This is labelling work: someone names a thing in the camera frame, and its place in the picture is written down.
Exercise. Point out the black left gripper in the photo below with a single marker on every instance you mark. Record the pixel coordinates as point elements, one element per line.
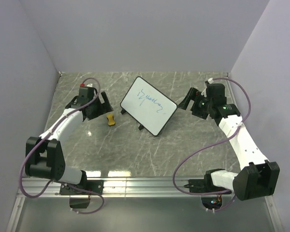
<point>104,108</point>

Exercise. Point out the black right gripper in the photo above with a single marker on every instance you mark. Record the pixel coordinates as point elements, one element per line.
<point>192,93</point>

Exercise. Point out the yellow bone-shaped eraser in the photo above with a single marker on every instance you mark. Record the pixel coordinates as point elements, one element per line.
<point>111,121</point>

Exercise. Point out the small black-framed whiteboard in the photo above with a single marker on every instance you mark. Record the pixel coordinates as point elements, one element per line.
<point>148,106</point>

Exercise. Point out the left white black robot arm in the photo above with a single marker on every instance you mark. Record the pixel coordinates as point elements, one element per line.
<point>44,155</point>

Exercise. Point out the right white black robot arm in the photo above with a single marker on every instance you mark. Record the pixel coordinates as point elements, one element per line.
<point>258,176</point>

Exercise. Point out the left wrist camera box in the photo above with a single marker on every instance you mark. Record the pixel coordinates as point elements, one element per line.
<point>86,94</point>

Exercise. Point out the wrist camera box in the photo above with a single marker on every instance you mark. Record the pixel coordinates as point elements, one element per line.
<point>86,94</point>
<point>215,91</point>

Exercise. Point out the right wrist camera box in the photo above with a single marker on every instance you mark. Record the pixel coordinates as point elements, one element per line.
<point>215,91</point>

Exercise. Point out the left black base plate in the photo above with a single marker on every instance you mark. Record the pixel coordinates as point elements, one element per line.
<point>90,186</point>

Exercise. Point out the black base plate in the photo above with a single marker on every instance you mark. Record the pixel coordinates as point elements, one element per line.
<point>90,186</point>
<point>202,186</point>

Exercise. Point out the aluminium mounting rail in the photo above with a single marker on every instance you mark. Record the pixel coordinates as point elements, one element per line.
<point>114,187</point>

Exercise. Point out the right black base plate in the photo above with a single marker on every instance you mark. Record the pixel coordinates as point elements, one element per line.
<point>202,186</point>

